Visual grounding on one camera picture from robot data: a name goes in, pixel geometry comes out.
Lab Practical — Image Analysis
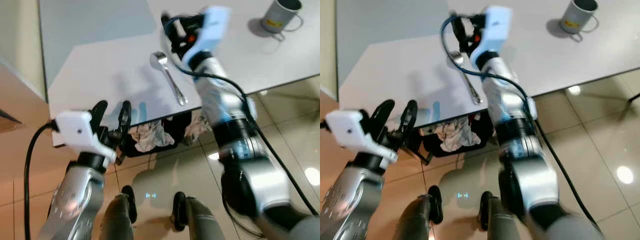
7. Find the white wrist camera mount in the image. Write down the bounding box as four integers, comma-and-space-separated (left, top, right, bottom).
325, 109, 399, 164
54, 110, 117, 164
181, 6, 232, 71
470, 6, 514, 64

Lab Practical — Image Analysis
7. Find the grey right robot leg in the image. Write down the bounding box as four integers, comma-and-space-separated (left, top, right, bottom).
171, 191, 227, 240
478, 191, 527, 240

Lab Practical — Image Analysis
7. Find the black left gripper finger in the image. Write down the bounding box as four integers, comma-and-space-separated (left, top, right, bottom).
402, 99, 419, 132
372, 99, 395, 126
90, 100, 108, 127
117, 100, 132, 132

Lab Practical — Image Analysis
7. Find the grey metal mug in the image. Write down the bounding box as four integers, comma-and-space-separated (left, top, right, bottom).
559, 0, 600, 36
259, 0, 305, 35

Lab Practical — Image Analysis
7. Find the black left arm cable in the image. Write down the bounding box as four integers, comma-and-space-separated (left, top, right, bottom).
23, 121, 59, 240

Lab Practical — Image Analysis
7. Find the grey robot leg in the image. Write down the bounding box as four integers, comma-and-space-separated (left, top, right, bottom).
478, 191, 527, 240
394, 184, 445, 240
171, 191, 227, 240
97, 184, 138, 240

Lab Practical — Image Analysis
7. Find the black waste bin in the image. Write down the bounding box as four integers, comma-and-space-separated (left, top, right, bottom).
120, 113, 201, 154
406, 115, 485, 160

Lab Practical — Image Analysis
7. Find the grey left robot leg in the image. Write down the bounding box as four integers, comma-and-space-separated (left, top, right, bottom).
394, 184, 445, 240
97, 184, 138, 240

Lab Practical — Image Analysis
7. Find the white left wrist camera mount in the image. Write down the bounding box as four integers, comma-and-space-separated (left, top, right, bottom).
325, 109, 399, 164
54, 110, 117, 164

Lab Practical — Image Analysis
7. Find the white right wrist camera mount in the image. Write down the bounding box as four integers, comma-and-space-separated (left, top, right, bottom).
181, 6, 232, 71
470, 6, 514, 64

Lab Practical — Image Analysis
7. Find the white crumpled paper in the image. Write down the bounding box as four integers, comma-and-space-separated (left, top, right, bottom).
432, 117, 482, 153
128, 120, 175, 153

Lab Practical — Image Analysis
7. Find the silver metal fork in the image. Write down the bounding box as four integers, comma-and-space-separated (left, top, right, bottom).
149, 50, 190, 107
448, 50, 485, 106

